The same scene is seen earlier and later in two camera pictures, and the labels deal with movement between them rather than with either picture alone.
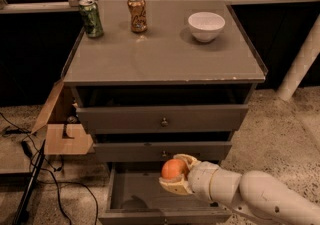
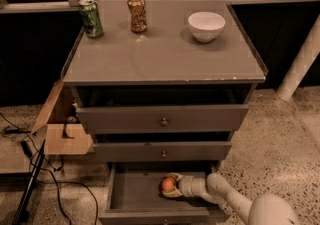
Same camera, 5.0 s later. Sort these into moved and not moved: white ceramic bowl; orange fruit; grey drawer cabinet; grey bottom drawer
Moved: orange fruit
Not moved: grey drawer cabinet; grey bottom drawer; white ceramic bowl
